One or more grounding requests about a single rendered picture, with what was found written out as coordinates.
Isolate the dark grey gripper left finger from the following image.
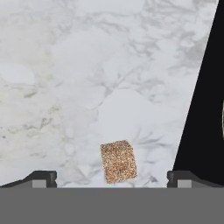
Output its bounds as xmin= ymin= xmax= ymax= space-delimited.
xmin=0 ymin=170 xmax=58 ymax=189

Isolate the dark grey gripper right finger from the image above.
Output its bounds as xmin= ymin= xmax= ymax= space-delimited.
xmin=166 ymin=170 xmax=224 ymax=189

